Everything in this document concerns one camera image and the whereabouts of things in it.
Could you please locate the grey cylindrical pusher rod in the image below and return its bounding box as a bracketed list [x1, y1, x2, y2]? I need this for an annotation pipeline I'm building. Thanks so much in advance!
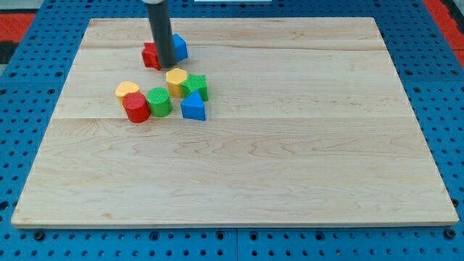
[145, 1, 177, 68]

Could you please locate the yellow hexagon block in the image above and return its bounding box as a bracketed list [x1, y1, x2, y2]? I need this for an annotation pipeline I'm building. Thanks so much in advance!
[166, 68, 188, 97]

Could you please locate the blue cube block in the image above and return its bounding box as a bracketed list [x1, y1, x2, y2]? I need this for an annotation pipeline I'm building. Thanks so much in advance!
[173, 34, 189, 62]

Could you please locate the red star block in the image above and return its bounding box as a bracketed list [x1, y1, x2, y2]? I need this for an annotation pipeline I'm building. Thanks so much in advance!
[141, 42, 162, 70]

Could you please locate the blue triangle block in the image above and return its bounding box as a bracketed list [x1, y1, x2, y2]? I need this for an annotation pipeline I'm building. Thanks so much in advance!
[180, 91, 206, 121]

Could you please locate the green cylinder block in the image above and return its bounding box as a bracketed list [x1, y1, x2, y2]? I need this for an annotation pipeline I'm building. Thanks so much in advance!
[146, 87, 172, 117]

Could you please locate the light wooden board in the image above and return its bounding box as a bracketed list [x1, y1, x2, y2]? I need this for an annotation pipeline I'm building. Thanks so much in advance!
[12, 17, 459, 229]

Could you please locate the green star block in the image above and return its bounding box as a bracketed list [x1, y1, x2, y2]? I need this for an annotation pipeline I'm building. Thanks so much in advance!
[181, 74, 209, 102]

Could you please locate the red cylinder block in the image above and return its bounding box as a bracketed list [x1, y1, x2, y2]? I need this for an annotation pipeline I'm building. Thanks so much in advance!
[123, 93, 150, 123]

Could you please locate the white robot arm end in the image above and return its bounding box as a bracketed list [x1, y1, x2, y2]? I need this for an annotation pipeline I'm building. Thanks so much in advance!
[142, 0, 166, 4]

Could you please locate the yellow heart block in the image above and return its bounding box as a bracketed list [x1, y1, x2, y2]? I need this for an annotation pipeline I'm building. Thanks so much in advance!
[115, 81, 140, 107]

